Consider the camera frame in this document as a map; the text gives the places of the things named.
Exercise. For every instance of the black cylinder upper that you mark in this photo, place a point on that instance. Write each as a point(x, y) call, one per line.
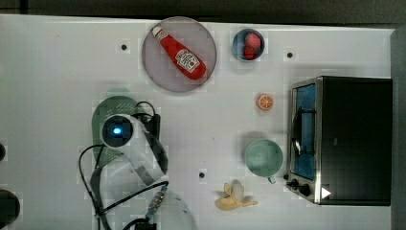
point(2, 152)

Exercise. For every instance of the blue bowl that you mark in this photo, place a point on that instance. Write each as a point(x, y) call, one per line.
point(238, 44)

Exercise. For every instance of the red toy fruit lower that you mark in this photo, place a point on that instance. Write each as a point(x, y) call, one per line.
point(249, 53)

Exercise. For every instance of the red toy fruit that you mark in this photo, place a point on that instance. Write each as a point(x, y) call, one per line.
point(249, 53)
point(253, 40)

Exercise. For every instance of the red toy fruit upper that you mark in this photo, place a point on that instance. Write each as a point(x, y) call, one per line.
point(253, 40)

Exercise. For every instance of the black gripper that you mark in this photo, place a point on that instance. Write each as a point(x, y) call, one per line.
point(151, 122)

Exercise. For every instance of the peeled banana toy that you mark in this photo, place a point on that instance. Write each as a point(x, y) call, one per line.
point(233, 197)

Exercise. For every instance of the black toaster oven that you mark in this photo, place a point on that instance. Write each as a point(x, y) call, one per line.
point(340, 141)

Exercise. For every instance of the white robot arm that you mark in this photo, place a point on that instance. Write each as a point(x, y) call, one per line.
point(131, 192)

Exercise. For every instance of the red ketchup bottle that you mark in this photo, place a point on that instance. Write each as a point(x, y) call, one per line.
point(190, 64)

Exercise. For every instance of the green plastic strainer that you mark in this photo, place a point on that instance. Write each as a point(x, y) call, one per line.
point(110, 106)

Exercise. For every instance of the orange slice toy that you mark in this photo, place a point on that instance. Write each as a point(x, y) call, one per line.
point(265, 102)

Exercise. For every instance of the green mug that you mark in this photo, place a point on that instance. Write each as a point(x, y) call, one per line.
point(264, 158)

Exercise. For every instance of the black cup lower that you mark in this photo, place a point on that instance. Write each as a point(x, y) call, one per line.
point(9, 208)

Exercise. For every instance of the grey round plate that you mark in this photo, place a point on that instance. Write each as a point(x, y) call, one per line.
point(160, 68)

